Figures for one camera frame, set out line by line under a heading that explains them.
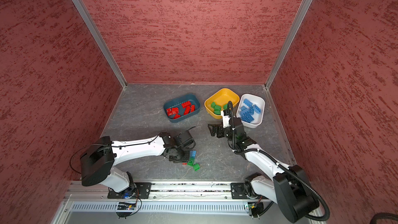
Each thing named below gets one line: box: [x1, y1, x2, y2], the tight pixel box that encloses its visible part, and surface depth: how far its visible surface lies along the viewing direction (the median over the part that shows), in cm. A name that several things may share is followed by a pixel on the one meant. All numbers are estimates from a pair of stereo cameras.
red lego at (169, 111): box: [165, 107, 174, 117], surface depth 105 cm
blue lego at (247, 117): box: [240, 111, 255, 123], surface depth 102 cm
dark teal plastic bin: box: [163, 93, 202, 123], surface depth 109 cm
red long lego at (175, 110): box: [171, 107, 179, 115], surface depth 105 cm
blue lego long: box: [243, 98, 253, 107], surface depth 109 cm
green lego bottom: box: [193, 163, 201, 172], surface depth 82 cm
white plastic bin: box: [236, 93, 266, 129], surface depth 108 cm
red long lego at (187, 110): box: [183, 105, 191, 116], surface depth 105 cm
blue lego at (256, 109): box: [252, 104, 262, 114], surface depth 105 cm
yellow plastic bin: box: [204, 87, 240, 120], surface depth 112 cm
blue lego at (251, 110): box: [248, 105, 255, 115], surface depth 105 cm
